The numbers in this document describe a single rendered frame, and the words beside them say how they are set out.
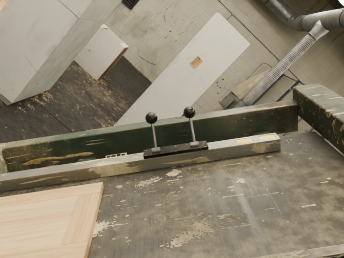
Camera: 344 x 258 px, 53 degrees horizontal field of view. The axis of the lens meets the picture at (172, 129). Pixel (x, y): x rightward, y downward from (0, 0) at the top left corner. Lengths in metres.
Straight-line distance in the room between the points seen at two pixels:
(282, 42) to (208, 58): 4.81
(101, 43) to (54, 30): 2.68
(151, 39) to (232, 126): 7.82
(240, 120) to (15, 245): 0.84
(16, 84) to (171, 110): 2.06
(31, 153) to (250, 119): 0.82
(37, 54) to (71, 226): 2.64
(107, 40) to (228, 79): 4.07
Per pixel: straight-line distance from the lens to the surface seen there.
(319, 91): 1.33
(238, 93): 6.69
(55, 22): 3.33
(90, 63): 6.03
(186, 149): 1.06
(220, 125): 1.30
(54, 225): 0.92
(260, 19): 9.10
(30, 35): 3.42
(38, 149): 1.38
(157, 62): 9.05
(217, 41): 4.57
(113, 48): 5.91
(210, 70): 4.59
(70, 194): 1.02
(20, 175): 1.17
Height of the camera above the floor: 1.69
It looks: 14 degrees down
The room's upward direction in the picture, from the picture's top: 44 degrees clockwise
